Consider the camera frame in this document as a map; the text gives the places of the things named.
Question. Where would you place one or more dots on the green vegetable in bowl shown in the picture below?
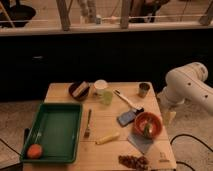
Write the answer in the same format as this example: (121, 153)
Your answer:
(147, 132)

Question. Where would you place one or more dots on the white cup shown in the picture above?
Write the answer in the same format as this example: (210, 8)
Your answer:
(100, 86)

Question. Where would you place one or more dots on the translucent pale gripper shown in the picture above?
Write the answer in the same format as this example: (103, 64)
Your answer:
(168, 114)

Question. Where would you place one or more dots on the metal fork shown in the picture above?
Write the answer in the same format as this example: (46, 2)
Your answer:
(87, 130)

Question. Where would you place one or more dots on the orange fruit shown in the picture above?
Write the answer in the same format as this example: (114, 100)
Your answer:
(34, 151)

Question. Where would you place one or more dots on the orange red bowl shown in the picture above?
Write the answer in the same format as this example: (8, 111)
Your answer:
(147, 117)

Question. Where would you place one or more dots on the dark brown bowl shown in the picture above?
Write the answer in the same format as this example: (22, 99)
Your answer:
(83, 95)

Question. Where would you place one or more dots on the green translucent cup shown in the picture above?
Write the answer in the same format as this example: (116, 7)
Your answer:
(106, 97)

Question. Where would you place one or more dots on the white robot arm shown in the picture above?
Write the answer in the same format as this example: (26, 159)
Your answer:
(185, 83)

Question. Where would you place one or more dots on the metal cup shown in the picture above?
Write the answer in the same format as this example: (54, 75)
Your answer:
(143, 89)

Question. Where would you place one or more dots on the yellow banana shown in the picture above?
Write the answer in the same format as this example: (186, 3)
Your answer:
(107, 138)

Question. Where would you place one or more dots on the wooden block in bowl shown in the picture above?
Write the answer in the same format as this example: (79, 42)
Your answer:
(81, 88)

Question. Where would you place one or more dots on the wooden table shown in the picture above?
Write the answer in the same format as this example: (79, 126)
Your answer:
(92, 157)

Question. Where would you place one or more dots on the green plastic tray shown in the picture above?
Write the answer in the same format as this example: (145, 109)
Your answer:
(56, 128)

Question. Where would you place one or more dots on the bunch of dark grapes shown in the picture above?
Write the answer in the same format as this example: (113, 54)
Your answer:
(137, 163)

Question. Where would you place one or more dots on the grey blue cloth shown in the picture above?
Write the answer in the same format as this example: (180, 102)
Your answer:
(139, 142)

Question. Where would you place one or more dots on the blue sponge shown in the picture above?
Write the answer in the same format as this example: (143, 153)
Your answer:
(126, 118)

